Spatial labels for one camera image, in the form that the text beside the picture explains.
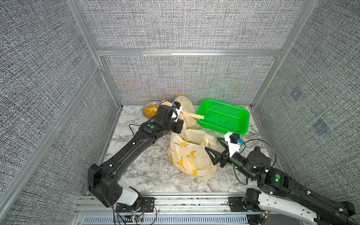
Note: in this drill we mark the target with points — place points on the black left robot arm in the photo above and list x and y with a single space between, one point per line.
103 179

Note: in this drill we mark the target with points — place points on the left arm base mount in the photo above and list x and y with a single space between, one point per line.
133 201

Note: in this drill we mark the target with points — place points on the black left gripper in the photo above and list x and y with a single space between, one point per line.
179 123

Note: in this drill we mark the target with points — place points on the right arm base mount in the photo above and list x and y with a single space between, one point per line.
248 203

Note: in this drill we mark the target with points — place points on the banana print plastic bag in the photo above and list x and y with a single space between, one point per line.
188 114
187 153

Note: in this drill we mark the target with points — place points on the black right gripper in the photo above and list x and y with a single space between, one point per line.
221 158

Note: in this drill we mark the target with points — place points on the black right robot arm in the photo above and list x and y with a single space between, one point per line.
277 191

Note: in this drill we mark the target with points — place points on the green plastic basket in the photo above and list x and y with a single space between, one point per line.
223 117

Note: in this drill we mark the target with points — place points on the aluminium enclosure frame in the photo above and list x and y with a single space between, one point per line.
54 59

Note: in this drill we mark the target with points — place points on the patterned bowl with yellow food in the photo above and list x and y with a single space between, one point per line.
150 108

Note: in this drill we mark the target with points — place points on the aluminium front rail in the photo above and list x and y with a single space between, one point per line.
168 209

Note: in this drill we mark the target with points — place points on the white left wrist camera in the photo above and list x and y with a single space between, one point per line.
177 109

